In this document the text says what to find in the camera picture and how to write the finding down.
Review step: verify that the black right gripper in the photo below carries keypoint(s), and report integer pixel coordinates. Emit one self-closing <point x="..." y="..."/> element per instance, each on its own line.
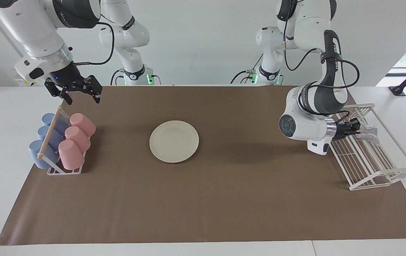
<point x="69" y="78"/>

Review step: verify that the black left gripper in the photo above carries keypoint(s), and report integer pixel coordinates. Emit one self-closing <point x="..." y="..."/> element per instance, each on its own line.
<point x="345" y="131"/>

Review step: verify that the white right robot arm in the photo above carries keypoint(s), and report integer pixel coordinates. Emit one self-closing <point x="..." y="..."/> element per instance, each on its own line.
<point x="36" y="32"/>

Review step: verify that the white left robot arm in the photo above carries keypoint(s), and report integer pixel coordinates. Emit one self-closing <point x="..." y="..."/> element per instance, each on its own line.
<point x="302" y="126"/>

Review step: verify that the cream round plate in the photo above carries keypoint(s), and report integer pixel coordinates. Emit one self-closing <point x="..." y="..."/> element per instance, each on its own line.
<point x="174" y="141"/>

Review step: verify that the pink plastic cup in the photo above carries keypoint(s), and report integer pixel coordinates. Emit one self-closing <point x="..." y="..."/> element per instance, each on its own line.
<point x="71" y="156"/>
<point x="78" y="138"/>
<point x="84" y="124"/>

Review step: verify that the blue plastic cup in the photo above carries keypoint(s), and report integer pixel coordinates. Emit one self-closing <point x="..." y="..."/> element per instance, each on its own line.
<point x="37" y="156"/>
<point x="48" y="118"/>
<point x="44" y="133"/>

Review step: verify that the cup rack with wooden bar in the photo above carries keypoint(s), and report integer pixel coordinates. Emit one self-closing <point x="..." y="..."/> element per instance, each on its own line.
<point x="49" y="142"/>

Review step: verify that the brown table mat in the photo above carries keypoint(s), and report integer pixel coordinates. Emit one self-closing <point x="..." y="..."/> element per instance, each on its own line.
<point x="224" y="199"/>

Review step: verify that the white wall socket box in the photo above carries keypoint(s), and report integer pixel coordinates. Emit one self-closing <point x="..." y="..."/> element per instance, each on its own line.
<point x="20" y="82"/>

